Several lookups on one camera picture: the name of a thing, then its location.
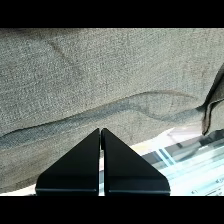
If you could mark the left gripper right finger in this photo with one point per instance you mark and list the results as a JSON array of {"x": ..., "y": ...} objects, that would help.
[{"x": 130, "y": 170}]

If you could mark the brown garment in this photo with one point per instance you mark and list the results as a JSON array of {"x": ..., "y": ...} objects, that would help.
[{"x": 100, "y": 66}]

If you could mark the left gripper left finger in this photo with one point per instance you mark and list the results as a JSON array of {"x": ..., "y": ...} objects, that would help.
[{"x": 76, "y": 170}]

